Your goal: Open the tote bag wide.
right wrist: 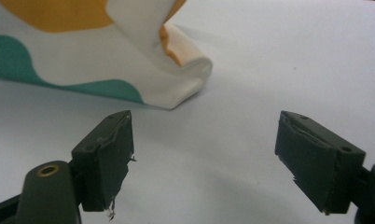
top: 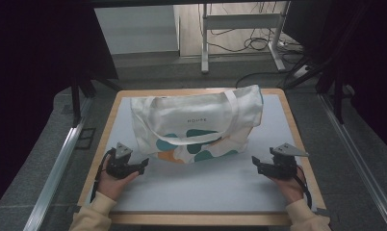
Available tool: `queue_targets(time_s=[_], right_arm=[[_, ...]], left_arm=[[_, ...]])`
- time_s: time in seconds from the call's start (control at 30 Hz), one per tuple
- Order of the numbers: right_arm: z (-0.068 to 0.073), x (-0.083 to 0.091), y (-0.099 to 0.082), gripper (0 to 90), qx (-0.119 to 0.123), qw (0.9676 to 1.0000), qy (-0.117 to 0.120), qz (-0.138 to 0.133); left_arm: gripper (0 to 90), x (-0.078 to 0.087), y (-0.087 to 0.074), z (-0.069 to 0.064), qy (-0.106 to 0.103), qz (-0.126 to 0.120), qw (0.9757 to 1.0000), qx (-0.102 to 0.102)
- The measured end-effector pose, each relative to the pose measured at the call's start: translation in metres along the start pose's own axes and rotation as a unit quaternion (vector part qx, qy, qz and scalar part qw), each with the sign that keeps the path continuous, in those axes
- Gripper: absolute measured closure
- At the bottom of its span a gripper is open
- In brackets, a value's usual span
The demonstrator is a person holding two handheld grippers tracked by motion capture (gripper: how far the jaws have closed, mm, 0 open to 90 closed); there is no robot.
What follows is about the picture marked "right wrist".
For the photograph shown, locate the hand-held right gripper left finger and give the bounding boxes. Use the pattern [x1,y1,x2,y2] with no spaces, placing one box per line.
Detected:
[69,109,137,221]

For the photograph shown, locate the white cloth with coloured patches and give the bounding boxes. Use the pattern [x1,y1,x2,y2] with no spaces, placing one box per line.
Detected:
[0,0,214,110]

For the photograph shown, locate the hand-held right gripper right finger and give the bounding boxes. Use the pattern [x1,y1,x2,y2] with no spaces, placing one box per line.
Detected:
[274,110,367,216]

